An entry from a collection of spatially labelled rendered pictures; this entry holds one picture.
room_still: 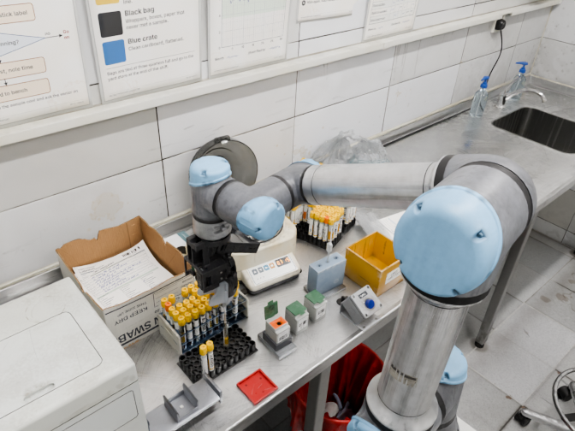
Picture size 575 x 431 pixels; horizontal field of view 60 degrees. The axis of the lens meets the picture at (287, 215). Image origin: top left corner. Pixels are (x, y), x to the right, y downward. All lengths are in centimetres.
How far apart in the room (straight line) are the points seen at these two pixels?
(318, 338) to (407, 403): 53
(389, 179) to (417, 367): 28
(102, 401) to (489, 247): 64
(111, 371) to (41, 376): 11
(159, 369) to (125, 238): 41
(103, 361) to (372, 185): 52
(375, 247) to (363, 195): 73
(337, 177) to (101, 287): 76
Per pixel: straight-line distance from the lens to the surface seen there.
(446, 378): 95
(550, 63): 328
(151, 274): 140
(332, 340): 130
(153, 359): 128
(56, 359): 93
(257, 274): 140
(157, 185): 154
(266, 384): 121
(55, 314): 100
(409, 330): 71
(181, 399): 115
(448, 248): 58
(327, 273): 136
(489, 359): 261
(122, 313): 124
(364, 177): 82
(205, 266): 101
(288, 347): 126
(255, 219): 83
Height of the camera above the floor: 185
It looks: 35 degrees down
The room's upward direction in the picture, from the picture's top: 3 degrees clockwise
